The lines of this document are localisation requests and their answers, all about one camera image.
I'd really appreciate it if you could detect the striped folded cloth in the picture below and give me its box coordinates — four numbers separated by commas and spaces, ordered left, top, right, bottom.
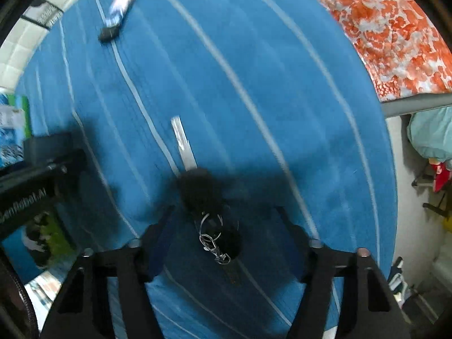
388, 257, 412, 304

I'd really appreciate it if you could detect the teal cloth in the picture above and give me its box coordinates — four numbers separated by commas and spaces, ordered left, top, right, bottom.
407, 105, 452, 164

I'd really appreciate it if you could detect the plaid and blue striped tablecloth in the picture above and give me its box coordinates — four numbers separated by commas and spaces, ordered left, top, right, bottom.
14, 0, 398, 339

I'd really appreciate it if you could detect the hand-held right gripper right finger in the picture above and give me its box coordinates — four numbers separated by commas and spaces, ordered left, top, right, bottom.
276, 206, 412, 339

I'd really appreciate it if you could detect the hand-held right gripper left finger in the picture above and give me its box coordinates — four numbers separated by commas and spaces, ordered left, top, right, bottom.
40, 205, 176, 339

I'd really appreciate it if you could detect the grey chair frame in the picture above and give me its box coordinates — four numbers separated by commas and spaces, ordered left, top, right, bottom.
381, 94, 452, 120

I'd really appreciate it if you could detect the blue cardboard box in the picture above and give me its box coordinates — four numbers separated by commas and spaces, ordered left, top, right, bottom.
0, 92, 80, 276

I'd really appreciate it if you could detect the white quilted chair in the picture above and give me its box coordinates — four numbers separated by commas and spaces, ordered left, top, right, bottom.
0, 0, 107, 90

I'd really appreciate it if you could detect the black car key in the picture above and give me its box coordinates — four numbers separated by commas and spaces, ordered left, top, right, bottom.
170, 116, 245, 287

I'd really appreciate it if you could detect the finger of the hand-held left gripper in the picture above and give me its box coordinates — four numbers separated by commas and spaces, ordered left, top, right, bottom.
0, 148, 88, 194
23, 132, 75, 165

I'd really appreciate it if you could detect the black metal rack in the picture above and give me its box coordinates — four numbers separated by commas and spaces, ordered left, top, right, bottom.
411, 173, 452, 217

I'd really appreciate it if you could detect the red fabric item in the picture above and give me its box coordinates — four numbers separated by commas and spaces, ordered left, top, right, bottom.
429, 160, 452, 194

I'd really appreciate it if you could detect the orange floral cloth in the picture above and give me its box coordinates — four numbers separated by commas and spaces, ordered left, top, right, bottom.
320, 0, 452, 104

